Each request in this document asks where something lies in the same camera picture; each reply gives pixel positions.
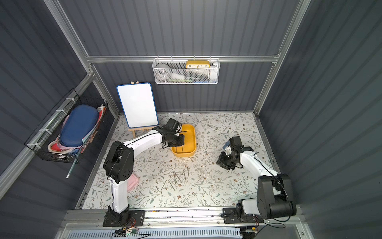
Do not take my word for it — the small whiteboard on easel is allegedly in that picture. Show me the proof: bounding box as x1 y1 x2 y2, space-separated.
116 83 158 138

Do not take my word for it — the black wire side basket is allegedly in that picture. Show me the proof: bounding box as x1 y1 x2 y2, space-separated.
25 90 108 164

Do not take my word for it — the white wire wall basket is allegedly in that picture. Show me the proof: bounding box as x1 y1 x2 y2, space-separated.
152 58 220 85

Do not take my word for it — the white tape roll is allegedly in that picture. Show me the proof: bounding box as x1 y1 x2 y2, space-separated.
154 64 171 82

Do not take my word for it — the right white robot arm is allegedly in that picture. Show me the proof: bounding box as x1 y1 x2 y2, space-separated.
216 136 296 221

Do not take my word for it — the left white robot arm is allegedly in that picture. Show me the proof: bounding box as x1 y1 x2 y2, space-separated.
103 119 185 214

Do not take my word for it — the yellow clock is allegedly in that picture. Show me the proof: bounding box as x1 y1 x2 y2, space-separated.
186 60 210 69

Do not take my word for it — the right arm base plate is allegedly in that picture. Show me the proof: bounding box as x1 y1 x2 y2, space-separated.
220 208 264 225

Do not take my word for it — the blue oval case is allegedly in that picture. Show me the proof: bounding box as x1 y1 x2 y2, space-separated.
59 105 99 147

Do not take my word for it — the yellow plastic storage box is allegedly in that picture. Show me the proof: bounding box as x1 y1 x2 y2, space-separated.
171 124 197 157

